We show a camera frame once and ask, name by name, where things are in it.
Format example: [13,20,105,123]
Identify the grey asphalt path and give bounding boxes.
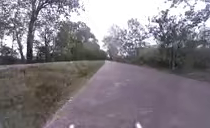
[42,60,210,128]

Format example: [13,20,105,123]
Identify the grass verge with leaves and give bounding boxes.
[0,59,107,128]

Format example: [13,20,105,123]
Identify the row of trees and bushes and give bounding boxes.
[102,0,210,83]

